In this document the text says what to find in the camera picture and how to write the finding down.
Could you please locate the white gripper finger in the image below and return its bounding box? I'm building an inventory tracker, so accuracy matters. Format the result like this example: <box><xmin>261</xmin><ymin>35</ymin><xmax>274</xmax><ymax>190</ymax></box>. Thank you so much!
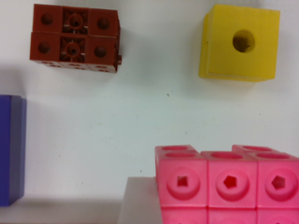
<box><xmin>118</xmin><ymin>177</ymin><xmax>163</xmax><ymax>224</ymax></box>

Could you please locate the pink linking cube block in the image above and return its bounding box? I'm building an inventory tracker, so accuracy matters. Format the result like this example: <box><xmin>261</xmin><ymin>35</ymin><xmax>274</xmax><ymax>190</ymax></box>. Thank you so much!
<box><xmin>155</xmin><ymin>145</ymin><xmax>299</xmax><ymax>224</ymax></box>

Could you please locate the purple wooden block with hole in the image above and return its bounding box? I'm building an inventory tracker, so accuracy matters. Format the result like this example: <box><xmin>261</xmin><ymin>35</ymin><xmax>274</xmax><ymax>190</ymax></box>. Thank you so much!
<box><xmin>0</xmin><ymin>95</ymin><xmax>26</xmax><ymax>207</ymax></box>

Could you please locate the brown linking cube block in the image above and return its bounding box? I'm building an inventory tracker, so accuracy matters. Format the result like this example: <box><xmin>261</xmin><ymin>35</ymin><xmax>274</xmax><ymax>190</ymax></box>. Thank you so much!
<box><xmin>30</xmin><ymin>4</ymin><xmax>122</xmax><ymax>73</ymax></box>

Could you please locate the yellow wooden block with hole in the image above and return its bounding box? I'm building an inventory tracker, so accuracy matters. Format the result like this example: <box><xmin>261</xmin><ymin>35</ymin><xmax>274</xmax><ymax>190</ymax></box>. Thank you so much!
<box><xmin>199</xmin><ymin>5</ymin><xmax>280</xmax><ymax>82</ymax></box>

